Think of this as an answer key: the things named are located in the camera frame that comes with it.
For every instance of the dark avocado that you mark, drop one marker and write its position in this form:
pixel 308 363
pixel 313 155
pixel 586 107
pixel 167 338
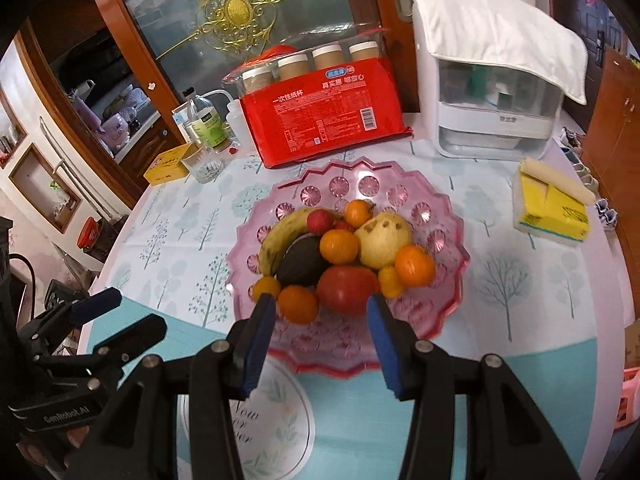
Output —
pixel 300 262

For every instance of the small orange mandarin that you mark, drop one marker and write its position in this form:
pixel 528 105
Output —
pixel 390 281

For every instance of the wooden frosted glass door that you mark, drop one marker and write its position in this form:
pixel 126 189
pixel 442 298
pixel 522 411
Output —
pixel 165 35

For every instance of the red paper cup package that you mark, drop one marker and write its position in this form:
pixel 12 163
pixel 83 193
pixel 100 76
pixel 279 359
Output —
pixel 325 120

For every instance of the brown wooden cabinet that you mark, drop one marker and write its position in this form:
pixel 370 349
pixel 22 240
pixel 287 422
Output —
pixel 615 135

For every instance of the yellow tissue pack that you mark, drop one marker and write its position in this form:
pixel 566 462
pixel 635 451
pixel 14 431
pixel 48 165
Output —
pixel 550 210

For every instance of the white blue carton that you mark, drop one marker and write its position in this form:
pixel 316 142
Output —
pixel 181 125

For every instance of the pink glass fruit bowl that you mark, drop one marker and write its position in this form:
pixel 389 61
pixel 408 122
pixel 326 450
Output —
pixel 350 187

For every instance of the small red plum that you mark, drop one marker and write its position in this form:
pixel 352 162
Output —
pixel 344 225
pixel 320 220

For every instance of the yellow banana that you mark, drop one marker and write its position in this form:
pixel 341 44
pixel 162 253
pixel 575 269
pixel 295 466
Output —
pixel 277 245

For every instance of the green label glass bottle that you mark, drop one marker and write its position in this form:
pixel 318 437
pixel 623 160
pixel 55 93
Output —
pixel 207 127

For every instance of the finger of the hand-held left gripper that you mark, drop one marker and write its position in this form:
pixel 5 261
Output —
pixel 95 306
pixel 140 332

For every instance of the golden door ornament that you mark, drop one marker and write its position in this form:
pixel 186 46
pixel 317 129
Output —
pixel 239 10

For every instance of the red plastic container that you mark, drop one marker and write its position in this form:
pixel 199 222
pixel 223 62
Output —
pixel 90 232

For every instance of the clear drinking glass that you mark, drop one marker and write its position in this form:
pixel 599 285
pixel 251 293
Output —
pixel 202 165

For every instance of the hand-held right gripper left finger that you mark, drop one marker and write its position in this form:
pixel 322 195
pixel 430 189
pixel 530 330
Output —
pixel 257 345

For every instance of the yellow pear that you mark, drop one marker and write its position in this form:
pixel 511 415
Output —
pixel 385 240

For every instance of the white countertop appliance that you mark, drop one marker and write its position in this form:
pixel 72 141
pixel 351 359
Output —
pixel 475 125

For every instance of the yellow cardboard box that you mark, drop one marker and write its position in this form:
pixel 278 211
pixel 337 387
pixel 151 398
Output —
pixel 165 165

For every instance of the white cloth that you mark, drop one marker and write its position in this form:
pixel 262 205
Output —
pixel 500 25

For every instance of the tree print tablecloth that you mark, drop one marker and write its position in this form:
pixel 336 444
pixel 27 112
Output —
pixel 525 310

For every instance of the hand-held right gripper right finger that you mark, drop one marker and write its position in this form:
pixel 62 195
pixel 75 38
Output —
pixel 387 350

